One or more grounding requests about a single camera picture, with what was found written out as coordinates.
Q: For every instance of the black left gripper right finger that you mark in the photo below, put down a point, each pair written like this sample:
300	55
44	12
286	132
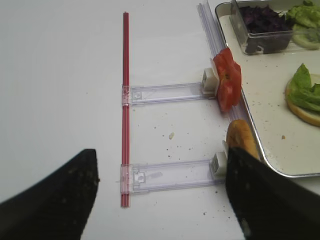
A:
269	206

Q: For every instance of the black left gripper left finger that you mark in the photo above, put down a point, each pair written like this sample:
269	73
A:
56	208

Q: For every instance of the lettuce leaf on bun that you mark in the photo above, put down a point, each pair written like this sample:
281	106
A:
302	92

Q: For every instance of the tomato slices stack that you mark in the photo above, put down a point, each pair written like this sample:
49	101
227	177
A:
230	80

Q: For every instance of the green lettuce in container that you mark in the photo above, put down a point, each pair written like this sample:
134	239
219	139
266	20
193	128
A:
305	22

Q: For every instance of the metal tray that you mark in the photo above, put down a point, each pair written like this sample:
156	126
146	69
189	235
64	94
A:
287	144

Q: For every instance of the bun half lower left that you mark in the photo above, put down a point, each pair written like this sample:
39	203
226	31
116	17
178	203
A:
239	134

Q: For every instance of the clear pusher track lower left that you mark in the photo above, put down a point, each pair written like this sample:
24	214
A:
146	178

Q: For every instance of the clear pusher track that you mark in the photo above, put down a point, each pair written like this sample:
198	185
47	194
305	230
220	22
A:
146	178
205	89

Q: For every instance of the bottom bun on tray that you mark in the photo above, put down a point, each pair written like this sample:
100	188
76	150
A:
308	116

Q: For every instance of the red strip left side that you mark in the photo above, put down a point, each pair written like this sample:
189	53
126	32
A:
125	107

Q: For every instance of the clear pusher track upper left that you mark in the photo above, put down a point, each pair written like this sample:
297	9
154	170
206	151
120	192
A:
205	89

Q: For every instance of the purple cabbage shreds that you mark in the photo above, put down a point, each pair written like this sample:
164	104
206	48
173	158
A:
272	25

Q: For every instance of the clear plastic container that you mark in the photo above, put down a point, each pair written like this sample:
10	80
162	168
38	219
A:
279	6

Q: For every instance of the clear rail left of tray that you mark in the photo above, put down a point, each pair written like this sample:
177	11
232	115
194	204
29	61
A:
216	42

